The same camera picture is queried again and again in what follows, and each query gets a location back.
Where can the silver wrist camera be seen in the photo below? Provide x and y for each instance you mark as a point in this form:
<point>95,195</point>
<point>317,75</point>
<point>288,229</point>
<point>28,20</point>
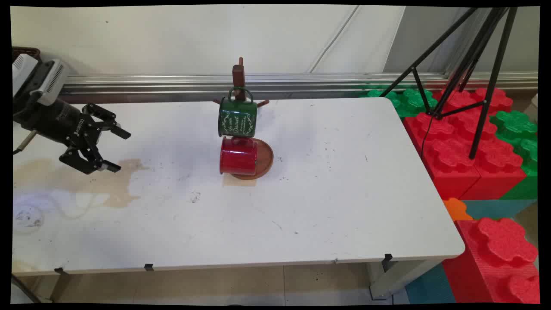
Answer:
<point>54,82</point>

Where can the orange foam piece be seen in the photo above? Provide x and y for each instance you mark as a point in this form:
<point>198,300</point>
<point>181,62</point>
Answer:
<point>455,209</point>

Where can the red foam block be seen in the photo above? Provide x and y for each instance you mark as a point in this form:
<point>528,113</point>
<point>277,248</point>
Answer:
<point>501,168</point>
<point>495,258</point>
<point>447,168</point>

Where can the red enamel mug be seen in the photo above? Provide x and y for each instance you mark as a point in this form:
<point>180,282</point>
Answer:
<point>237,157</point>

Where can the brown wicker basket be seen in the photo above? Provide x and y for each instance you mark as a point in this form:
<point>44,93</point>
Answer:
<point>26,51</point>

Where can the wooden mug tree stand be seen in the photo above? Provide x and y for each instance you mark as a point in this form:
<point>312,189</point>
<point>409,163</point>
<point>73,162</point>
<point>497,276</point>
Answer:
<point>239,75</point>

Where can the aluminium rail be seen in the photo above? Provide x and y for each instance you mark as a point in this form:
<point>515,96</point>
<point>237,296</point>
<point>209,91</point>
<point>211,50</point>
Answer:
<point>301,82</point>

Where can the white table leg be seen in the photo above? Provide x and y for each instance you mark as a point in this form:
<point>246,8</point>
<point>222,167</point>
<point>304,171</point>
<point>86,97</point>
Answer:
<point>400,275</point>

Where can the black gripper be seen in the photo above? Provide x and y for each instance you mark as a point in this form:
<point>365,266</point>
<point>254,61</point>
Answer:
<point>56,120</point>

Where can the black tripod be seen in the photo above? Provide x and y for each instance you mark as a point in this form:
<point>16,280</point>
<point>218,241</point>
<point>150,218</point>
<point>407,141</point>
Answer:
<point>490,86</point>

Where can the teal foam block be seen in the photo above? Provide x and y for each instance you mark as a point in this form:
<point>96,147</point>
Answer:
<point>495,209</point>
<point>430,286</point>

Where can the green enamel mug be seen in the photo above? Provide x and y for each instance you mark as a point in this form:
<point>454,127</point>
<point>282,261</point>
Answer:
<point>236,120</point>

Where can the green foam block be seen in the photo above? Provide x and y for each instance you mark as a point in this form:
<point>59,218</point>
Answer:
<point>518,129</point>
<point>413,101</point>

